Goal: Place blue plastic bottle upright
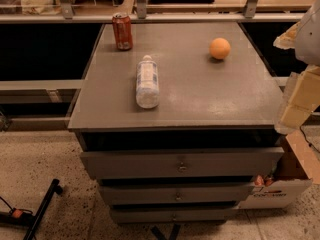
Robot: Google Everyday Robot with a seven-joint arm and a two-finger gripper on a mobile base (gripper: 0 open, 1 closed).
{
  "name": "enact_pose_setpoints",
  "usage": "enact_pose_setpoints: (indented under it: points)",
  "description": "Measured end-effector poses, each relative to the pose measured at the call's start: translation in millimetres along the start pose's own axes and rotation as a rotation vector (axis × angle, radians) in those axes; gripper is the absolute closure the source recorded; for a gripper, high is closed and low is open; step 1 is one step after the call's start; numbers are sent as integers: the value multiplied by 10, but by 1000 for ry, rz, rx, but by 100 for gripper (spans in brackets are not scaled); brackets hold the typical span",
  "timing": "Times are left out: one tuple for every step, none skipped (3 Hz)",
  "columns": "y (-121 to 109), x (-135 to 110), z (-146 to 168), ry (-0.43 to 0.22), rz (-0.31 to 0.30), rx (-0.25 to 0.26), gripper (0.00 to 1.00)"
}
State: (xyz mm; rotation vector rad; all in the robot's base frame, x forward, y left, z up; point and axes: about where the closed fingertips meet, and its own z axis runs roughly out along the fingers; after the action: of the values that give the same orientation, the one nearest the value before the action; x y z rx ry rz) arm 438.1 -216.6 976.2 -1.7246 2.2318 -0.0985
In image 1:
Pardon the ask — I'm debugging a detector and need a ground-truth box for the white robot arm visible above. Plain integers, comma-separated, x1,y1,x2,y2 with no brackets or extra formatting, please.
273,0,320,135

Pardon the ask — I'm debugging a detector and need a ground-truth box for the clear plastic water bottle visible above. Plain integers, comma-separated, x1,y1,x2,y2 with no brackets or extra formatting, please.
136,55,160,109

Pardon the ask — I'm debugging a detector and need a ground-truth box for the grey drawer cabinet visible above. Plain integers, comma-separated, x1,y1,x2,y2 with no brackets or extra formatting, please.
69,23,282,224

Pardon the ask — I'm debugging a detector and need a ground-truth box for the white cardboard box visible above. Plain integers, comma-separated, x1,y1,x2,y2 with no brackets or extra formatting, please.
239,130,320,209

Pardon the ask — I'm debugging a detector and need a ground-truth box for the orange soda can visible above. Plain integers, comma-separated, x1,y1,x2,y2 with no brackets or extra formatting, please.
112,12,133,51

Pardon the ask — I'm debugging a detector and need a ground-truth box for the top grey drawer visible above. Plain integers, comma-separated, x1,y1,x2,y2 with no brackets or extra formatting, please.
80,147,283,179

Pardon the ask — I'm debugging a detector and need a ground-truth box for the orange ball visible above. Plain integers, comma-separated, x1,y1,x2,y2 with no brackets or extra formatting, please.
209,38,231,60

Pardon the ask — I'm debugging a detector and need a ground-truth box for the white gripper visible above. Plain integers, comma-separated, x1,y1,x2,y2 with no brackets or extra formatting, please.
273,21,320,136

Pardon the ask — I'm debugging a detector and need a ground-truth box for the middle grey drawer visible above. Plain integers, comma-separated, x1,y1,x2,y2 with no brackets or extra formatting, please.
99,183,253,205

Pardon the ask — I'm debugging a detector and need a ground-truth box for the grey drawer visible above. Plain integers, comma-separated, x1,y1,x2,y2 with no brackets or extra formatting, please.
80,147,283,179
110,207,238,224
99,183,253,205

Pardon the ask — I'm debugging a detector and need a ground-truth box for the bottom grey drawer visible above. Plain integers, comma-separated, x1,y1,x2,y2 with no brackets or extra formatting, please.
110,207,238,224

